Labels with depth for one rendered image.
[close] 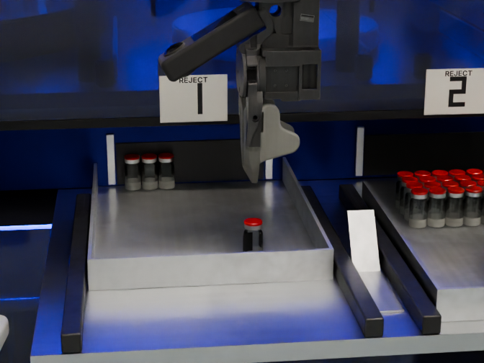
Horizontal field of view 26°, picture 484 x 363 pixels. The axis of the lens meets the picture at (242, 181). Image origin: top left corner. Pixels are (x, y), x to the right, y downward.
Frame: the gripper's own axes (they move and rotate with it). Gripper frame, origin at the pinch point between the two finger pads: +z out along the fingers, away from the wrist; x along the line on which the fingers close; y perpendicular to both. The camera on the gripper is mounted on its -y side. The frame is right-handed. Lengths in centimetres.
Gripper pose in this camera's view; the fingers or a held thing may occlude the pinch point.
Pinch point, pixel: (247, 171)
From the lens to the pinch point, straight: 114.3
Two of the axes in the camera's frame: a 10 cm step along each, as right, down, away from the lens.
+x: -1.1, -3.0, 9.5
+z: 0.0, 9.5, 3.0
